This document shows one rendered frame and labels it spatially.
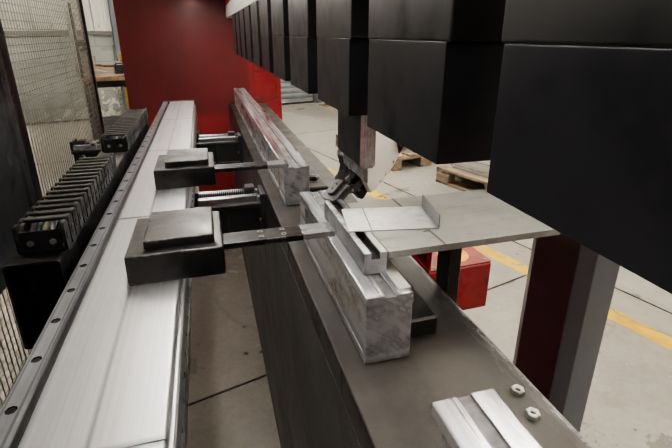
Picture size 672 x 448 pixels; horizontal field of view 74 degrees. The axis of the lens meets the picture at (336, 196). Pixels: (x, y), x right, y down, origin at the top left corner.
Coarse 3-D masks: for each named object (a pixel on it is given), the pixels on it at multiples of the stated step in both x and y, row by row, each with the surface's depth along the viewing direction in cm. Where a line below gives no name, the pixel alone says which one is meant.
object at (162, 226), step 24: (168, 216) 59; (192, 216) 59; (216, 216) 62; (144, 240) 52; (168, 240) 52; (192, 240) 53; (216, 240) 55; (240, 240) 59; (264, 240) 59; (288, 240) 60; (144, 264) 51; (168, 264) 52; (192, 264) 53; (216, 264) 54
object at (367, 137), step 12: (348, 120) 59; (360, 120) 54; (348, 132) 59; (360, 132) 55; (372, 132) 55; (348, 144) 60; (360, 144) 55; (372, 144) 56; (348, 156) 60; (360, 156) 56; (372, 156) 56; (360, 168) 59
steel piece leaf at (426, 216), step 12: (372, 216) 67; (384, 216) 67; (396, 216) 67; (408, 216) 67; (420, 216) 67; (432, 216) 66; (372, 228) 63; (384, 228) 63; (396, 228) 63; (408, 228) 63; (420, 228) 63; (432, 228) 63
